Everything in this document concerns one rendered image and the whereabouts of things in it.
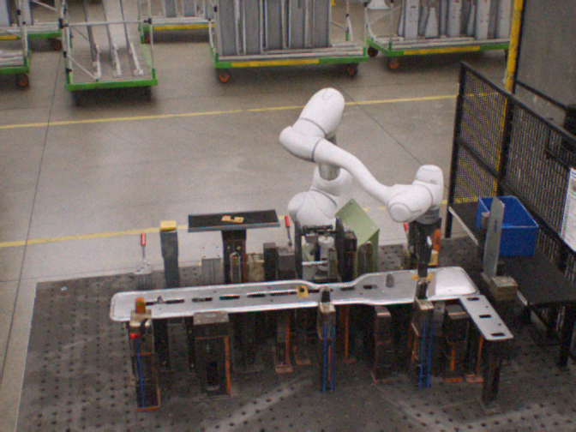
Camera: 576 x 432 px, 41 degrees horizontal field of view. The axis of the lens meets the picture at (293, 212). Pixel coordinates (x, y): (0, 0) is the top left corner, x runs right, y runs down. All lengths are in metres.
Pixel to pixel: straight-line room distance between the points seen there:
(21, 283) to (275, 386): 2.70
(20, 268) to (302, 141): 2.92
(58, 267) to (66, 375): 2.35
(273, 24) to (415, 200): 7.41
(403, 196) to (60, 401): 1.43
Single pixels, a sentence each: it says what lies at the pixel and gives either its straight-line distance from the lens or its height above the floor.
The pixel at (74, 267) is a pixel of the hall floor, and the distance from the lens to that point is 5.39.
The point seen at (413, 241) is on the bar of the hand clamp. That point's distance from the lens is 3.09.
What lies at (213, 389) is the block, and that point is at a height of 0.74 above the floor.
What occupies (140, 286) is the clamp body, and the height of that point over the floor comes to 1.00.
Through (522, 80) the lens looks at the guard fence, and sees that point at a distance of 5.72.
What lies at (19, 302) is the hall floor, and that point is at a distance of 5.08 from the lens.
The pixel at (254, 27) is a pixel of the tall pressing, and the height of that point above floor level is 0.64.
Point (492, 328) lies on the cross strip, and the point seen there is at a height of 1.00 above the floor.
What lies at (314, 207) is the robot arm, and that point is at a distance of 3.52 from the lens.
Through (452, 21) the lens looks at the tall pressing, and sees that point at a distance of 10.82.
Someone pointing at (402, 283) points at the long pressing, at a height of 1.00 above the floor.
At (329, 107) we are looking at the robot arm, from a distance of 3.08.
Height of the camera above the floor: 2.48
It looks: 25 degrees down
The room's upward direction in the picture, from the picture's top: straight up
